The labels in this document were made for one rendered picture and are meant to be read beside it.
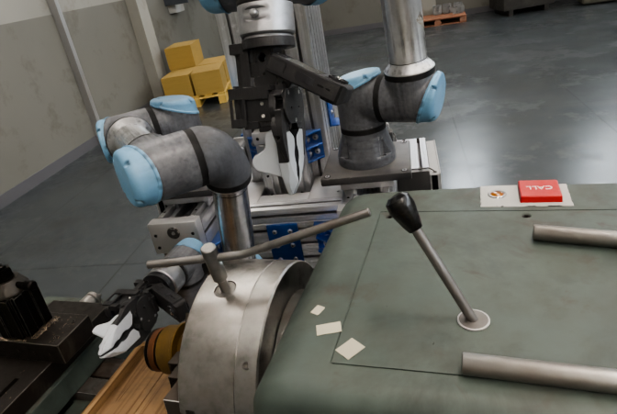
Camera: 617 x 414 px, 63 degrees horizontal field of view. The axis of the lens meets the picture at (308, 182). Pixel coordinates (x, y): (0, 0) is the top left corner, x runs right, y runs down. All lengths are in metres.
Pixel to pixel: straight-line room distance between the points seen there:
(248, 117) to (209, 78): 6.79
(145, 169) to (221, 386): 0.40
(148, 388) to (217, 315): 0.49
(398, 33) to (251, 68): 0.51
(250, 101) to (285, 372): 0.34
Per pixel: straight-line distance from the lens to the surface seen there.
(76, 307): 1.42
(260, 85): 0.69
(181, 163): 0.93
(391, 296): 0.66
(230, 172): 0.98
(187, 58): 8.12
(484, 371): 0.55
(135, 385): 1.24
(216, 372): 0.74
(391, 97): 1.18
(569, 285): 0.68
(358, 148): 1.25
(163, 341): 0.93
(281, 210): 1.35
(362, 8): 12.12
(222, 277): 0.75
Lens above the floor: 1.66
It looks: 24 degrees down
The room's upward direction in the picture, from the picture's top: 11 degrees counter-clockwise
